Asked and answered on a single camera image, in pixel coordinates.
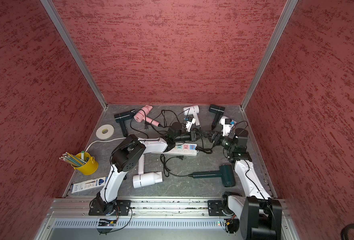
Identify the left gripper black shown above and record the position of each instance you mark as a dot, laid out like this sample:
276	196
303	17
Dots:
193	136

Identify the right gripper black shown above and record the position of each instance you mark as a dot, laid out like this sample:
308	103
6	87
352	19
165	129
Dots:
214	135

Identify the white power strip coloured sockets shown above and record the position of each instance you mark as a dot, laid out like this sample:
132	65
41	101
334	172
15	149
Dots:
180	149

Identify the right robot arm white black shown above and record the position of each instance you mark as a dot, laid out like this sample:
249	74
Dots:
260	216

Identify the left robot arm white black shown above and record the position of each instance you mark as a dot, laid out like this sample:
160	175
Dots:
126	155

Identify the dark green hair dryer front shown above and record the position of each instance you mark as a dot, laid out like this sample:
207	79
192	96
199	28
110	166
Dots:
225	173

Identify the dark green hair dryer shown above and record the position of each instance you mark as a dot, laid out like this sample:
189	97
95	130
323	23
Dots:
218	111
225	173

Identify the dark green hair dryer back right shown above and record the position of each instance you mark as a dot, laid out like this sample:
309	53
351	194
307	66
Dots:
218	111

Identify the pink hair dryer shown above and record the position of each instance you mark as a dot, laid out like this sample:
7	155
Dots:
142	115

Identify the large white hair dryer front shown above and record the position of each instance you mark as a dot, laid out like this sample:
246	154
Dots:
143	179

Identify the black hair dryer back left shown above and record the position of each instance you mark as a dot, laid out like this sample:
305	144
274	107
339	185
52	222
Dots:
120	118

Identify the white tape roll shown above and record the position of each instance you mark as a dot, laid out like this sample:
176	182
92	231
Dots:
105	132

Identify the yellow pencil cup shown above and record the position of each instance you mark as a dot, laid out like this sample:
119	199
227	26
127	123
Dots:
82	162

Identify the white blue box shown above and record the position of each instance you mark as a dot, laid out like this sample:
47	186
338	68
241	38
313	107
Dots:
87	185

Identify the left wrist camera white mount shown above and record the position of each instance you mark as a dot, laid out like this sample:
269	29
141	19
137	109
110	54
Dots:
190	121

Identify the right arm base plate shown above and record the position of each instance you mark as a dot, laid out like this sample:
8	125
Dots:
216	208

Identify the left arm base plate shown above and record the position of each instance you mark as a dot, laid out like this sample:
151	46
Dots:
123	207

